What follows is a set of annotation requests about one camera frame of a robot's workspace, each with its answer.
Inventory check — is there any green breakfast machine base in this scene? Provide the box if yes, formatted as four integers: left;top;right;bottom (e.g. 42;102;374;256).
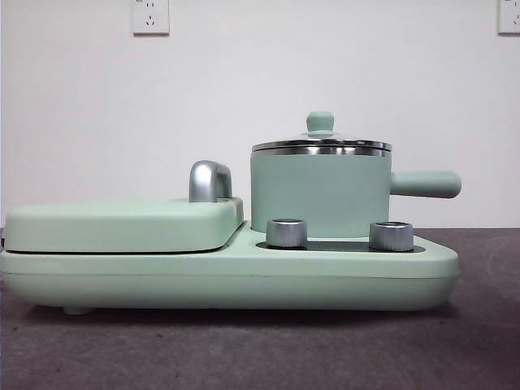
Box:
0;221;461;316

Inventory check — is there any white wall socket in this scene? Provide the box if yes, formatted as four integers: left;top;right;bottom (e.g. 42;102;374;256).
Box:
132;0;171;36
497;0;520;36

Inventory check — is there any green griddle cover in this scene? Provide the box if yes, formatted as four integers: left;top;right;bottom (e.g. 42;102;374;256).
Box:
3;196;245;254

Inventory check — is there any silver control knob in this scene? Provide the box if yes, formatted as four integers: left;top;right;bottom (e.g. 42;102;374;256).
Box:
369;220;414;251
266;218;309;248

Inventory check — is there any green steamer pot with handle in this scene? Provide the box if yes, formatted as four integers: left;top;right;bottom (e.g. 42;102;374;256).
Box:
249;146;463;240

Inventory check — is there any silver griddle cover handle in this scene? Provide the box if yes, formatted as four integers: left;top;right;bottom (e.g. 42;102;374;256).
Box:
188;160;234;203

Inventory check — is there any glass lid with green knob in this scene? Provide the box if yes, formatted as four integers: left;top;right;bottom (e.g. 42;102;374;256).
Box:
250;111;394;154

